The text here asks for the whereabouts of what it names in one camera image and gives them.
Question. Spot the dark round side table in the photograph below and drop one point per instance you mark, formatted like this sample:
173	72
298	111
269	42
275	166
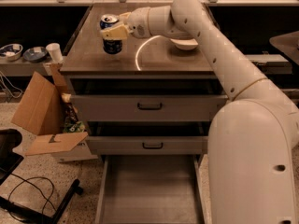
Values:
288	45

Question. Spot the black stand base left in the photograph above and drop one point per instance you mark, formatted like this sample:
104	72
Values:
49	214

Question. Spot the grey top drawer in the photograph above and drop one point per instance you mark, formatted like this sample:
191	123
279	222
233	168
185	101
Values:
123	108

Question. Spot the blue patterned bowl right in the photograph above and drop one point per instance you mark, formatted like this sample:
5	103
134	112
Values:
35	54

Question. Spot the black chair seat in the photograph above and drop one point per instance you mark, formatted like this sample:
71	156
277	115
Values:
9	160

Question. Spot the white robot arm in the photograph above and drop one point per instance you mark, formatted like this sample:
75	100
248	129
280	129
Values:
251	138

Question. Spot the white paper cup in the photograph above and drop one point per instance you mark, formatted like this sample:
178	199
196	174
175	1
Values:
55	52

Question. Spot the grey low shelf left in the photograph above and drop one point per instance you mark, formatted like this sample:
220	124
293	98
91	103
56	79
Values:
23	68

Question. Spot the black middle drawer handle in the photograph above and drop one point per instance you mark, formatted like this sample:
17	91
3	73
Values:
153	146

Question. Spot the blue patterned bowl left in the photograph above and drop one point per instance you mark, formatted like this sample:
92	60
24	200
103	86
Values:
11	52

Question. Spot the grey low shelf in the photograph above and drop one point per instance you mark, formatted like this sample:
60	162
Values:
23	68
271	64

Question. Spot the grey drawer cabinet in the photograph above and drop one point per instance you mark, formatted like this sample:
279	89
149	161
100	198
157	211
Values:
148	67

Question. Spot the grey middle drawer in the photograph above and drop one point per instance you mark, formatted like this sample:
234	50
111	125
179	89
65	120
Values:
132	145

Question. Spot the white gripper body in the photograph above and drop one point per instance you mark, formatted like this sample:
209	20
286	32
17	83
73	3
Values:
138	21

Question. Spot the grey low shelf right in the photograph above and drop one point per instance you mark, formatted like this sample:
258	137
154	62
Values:
271	64

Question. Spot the brown cardboard box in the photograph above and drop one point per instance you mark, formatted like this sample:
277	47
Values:
41	112

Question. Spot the snack bags in box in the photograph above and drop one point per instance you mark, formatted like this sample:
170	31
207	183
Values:
71	122

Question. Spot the black top drawer handle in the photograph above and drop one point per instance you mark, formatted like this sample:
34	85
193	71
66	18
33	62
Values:
149	107

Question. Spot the blue pepsi can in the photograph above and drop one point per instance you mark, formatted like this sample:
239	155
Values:
110	46

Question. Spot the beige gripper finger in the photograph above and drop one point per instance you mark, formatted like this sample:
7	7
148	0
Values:
124	17
118	32

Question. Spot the white paper bowl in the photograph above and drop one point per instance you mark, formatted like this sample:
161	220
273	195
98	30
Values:
189	44

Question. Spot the grey bottom drawer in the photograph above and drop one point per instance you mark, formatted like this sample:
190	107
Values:
150	189

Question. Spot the black drawer handle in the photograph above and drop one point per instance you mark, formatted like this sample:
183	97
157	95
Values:
149	107
153	146

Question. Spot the blue patterned bowl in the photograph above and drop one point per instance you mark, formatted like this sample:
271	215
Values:
35	54
11	52

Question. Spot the grey drawer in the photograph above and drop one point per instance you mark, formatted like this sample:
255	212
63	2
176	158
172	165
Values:
150	189
123	108
132	145

